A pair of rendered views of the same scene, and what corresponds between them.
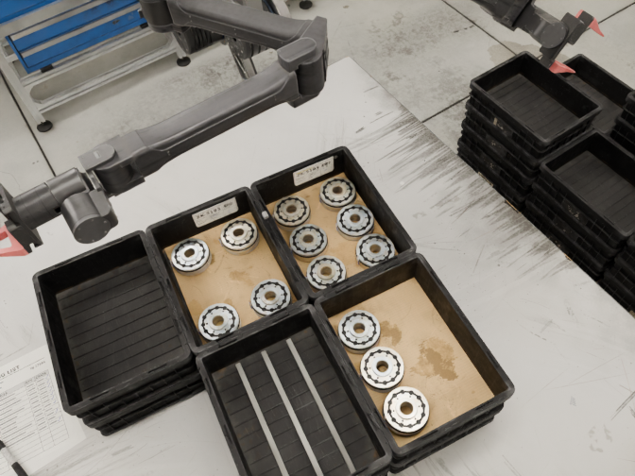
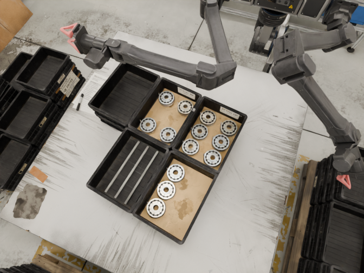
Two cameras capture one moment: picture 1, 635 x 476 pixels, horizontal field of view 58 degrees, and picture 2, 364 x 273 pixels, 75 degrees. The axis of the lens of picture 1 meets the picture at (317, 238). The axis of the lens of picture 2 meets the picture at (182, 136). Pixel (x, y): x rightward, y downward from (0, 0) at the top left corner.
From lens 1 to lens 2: 56 cm
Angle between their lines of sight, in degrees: 26
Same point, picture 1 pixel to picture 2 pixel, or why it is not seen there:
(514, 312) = (234, 227)
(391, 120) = (291, 124)
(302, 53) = (205, 70)
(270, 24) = (220, 48)
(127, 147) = (123, 48)
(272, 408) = (131, 162)
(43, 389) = not seen: hidden behind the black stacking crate
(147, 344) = (128, 109)
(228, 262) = (173, 111)
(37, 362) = not seen: hidden behind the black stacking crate
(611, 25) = not seen: outside the picture
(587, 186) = (342, 229)
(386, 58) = (351, 101)
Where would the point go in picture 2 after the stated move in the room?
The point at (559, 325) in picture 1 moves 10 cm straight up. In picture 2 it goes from (240, 249) to (244, 251)
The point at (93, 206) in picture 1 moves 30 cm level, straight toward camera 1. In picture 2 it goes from (95, 57) to (56, 125)
